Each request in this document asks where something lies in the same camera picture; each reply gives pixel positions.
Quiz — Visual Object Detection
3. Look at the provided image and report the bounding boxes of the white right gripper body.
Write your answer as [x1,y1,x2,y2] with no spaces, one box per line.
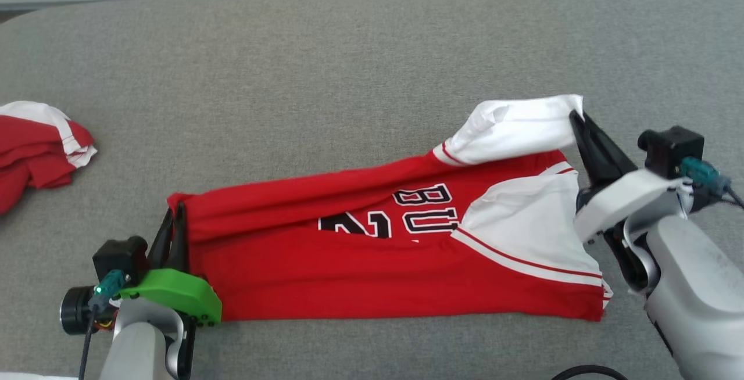
[573,169,693,245]

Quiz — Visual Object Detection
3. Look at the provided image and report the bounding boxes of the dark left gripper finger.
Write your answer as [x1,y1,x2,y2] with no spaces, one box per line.
[169,203,188,273]
[148,209,175,270]

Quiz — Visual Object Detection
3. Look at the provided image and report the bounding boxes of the red jersey with white sleeves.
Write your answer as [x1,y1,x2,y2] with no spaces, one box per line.
[167,94,614,323]

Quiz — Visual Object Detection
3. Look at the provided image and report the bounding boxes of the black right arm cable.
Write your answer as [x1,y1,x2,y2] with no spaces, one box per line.
[678,157,744,210]

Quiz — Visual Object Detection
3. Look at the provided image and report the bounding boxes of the thick black cable loop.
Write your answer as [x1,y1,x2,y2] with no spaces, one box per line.
[551,364,629,380]

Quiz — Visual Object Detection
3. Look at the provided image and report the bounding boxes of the red shorts with white stripe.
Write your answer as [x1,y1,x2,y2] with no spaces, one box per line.
[0,101,98,216]

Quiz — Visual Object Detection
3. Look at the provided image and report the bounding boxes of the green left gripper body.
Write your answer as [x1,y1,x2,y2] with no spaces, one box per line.
[119,268,223,328]

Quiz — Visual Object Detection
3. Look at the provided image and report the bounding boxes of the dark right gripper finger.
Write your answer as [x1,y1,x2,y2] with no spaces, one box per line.
[568,110,606,189]
[582,112,639,187]

